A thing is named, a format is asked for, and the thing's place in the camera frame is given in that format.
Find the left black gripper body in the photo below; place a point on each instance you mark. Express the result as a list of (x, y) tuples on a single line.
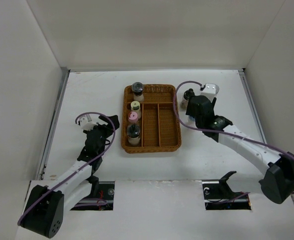
[(106, 131)]

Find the pink-lid spice bottle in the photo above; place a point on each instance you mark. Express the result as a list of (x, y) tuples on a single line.
[(133, 118)]

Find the green-lid spice bottle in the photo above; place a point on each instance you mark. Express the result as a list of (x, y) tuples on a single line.
[(135, 107)]

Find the brown wicker organizer basket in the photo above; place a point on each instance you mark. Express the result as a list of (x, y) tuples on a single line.
[(160, 129)]

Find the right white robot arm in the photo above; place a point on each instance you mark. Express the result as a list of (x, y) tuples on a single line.
[(276, 166)]

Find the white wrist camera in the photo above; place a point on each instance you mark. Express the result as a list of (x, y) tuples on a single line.
[(86, 123), (208, 91)]

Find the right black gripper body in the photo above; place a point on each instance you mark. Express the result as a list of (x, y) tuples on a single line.
[(189, 111)]

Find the black-knob beige spice jar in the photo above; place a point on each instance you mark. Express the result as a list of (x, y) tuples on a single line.
[(133, 134)]

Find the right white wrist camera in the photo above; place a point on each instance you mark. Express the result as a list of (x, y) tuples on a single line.
[(208, 91)]

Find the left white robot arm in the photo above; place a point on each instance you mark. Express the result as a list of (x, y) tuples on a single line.
[(47, 204)]

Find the black-lid white spice jar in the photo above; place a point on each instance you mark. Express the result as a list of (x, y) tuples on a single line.
[(138, 91)]

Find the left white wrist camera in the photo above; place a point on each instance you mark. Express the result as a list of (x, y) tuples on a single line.
[(86, 123)]

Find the blue-label silver-lid seasoning bottle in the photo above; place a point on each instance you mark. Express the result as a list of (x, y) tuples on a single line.
[(191, 120)]

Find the black-knob brown spice jar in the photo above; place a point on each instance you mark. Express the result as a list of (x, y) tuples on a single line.
[(186, 97)]

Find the tall silver-lid seasoning bottle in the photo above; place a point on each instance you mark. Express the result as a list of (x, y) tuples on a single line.
[(216, 87)]

